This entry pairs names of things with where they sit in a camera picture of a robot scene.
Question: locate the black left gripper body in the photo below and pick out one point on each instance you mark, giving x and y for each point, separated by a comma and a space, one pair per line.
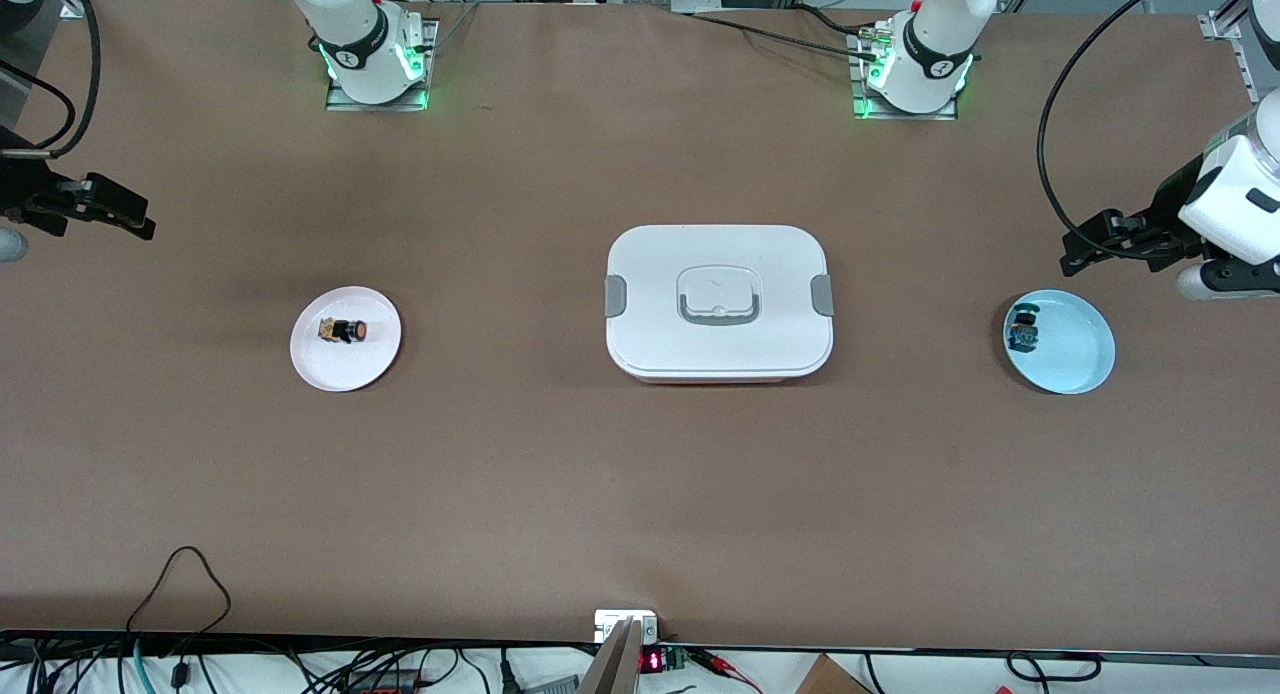
1166, 205

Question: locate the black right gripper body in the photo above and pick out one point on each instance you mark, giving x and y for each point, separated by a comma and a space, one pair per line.
22, 188

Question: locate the orange push-button switch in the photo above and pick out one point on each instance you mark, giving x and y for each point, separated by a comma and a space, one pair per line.
345, 331

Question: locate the brown cardboard box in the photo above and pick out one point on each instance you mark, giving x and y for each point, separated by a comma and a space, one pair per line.
830, 679

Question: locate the light blue round plate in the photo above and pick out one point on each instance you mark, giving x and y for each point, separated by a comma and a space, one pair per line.
1075, 349

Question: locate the small black green part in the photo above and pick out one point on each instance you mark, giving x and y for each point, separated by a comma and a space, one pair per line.
1022, 330

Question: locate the pink round plate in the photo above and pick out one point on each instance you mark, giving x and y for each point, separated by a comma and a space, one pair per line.
345, 369

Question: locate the red clip test leads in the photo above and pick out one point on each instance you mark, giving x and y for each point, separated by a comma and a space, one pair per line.
715, 662

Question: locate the red digit display module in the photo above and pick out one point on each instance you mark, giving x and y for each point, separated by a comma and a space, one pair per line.
652, 661

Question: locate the small white mounting block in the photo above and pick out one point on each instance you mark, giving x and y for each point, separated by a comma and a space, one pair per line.
610, 622

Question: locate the aluminium corner frame rail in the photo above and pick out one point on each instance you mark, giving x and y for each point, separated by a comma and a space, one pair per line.
1222, 26

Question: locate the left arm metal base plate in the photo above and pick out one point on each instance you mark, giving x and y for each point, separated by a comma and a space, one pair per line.
870, 111

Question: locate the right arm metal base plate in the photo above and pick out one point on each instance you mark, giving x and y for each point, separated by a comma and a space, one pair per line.
425, 34

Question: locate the grey camera support bar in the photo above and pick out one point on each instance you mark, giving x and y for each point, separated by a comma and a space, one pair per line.
615, 669

